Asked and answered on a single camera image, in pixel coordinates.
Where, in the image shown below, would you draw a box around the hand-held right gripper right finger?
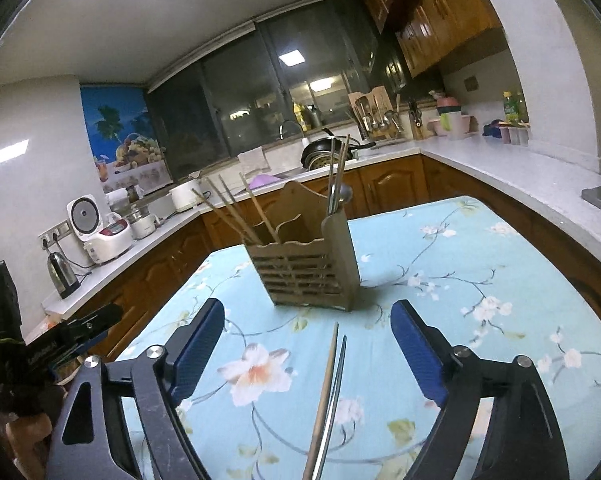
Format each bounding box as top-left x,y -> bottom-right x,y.
389,299 -> 571,480

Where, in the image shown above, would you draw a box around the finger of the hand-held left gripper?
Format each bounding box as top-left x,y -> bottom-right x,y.
25,302 -> 124,368

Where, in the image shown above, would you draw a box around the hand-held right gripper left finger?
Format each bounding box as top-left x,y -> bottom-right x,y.
45,297 -> 226,480

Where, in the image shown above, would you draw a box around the wooden chopstick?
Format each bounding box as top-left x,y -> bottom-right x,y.
192,188 -> 255,246
303,322 -> 340,480
204,176 -> 262,245
239,172 -> 280,244
218,174 -> 251,226

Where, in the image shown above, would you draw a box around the wooden utensil holder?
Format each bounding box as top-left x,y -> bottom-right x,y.
244,180 -> 354,312

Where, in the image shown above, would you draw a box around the metal utensils in holder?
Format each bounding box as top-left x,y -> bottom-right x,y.
331,133 -> 351,218

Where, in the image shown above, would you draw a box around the person's left hand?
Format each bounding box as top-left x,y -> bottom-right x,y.
5,407 -> 54,463

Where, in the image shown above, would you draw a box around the steel electric kettle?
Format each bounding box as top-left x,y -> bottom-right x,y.
47,251 -> 82,300

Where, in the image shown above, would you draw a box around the blue floral tablecloth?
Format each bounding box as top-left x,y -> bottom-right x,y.
115,195 -> 601,480

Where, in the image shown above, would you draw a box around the white rice cooker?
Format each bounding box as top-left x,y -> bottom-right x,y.
66,195 -> 132,266

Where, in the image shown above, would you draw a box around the white electric pot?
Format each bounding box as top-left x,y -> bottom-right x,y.
172,179 -> 204,212

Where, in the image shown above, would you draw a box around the wooden lower cabinets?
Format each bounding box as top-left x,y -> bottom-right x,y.
63,154 -> 601,361

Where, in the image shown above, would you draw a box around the wooden cabinets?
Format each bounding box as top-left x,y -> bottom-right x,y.
355,0 -> 506,78
63,154 -> 601,361

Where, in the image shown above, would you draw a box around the beige hanging towel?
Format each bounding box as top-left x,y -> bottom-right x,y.
237,147 -> 267,175

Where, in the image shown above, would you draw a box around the black frying pan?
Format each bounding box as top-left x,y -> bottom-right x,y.
300,129 -> 377,171

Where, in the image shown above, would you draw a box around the wooden knife block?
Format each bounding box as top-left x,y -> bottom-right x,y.
407,100 -> 427,141

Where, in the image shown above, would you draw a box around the chrome sink faucet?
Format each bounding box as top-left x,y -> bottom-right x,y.
279,120 -> 307,143

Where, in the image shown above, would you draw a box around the wooden cutlery drying rack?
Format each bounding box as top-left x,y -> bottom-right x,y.
347,86 -> 405,142

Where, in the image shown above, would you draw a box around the dark kitchen window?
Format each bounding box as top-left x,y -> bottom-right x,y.
145,0 -> 406,171

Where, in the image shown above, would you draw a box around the green drink bottle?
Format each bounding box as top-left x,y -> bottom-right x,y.
503,91 -> 522,126

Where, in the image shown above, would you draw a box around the wooden upper cabinets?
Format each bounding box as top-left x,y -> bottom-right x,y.
355,0 -> 506,78

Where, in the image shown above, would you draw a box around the wall socket strip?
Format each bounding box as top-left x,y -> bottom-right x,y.
37,224 -> 72,251

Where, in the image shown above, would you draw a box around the tropical fruit wall poster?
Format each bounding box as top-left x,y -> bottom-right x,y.
80,85 -> 174,195

